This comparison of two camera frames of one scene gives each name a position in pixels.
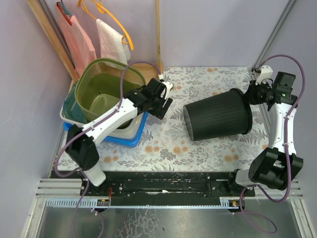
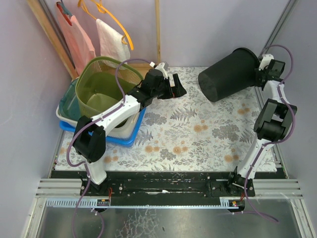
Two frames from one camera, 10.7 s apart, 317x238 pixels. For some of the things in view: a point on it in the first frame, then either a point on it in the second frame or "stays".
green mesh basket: [97, 85] stays
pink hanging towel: [81, 43] stays
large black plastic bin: [225, 114] to [234, 73]
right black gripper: [251, 91] to [257, 74]
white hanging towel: [111, 46] stays
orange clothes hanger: [103, 9] stays
